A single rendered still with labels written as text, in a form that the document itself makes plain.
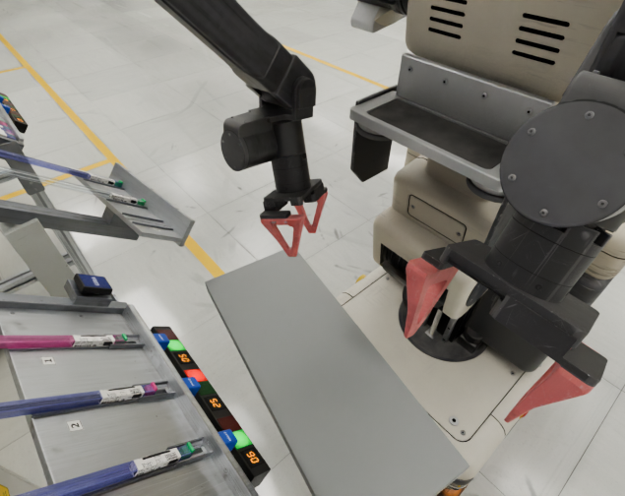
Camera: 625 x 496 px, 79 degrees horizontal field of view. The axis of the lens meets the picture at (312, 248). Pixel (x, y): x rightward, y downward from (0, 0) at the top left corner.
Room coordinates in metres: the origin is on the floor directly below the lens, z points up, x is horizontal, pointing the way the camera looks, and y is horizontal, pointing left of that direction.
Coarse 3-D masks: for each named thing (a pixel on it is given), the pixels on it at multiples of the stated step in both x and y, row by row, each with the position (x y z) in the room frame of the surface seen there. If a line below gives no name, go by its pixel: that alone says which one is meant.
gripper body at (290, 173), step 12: (288, 156) 0.50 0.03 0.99; (300, 156) 0.51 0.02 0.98; (276, 168) 0.50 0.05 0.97; (288, 168) 0.49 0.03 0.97; (300, 168) 0.50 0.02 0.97; (276, 180) 0.50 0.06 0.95; (288, 180) 0.49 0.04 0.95; (300, 180) 0.49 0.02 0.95; (312, 180) 0.54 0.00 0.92; (276, 192) 0.49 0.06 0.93; (288, 192) 0.48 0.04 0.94; (300, 192) 0.48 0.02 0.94; (300, 204) 0.45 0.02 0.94
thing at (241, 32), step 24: (168, 0) 0.44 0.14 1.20; (192, 0) 0.45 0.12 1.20; (216, 0) 0.47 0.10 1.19; (192, 24) 0.46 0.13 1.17; (216, 24) 0.46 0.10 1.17; (240, 24) 0.49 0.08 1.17; (216, 48) 0.47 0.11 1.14; (240, 48) 0.48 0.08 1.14; (264, 48) 0.50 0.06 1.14; (240, 72) 0.50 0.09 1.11; (264, 72) 0.49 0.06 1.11; (288, 72) 0.51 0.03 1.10; (264, 96) 0.54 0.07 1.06; (288, 96) 0.51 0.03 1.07
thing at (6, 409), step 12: (60, 396) 0.20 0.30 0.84; (72, 396) 0.20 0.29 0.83; (84, 396) 0.21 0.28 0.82; (96, 396) 0.21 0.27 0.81; (0, 408) 0.17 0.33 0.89; (12, 408) 0.17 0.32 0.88; (24, 408) 0.17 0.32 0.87; (36, 408) 0.18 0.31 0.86; (48, 408) 0.18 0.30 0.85; (60, 408) 0.19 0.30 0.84
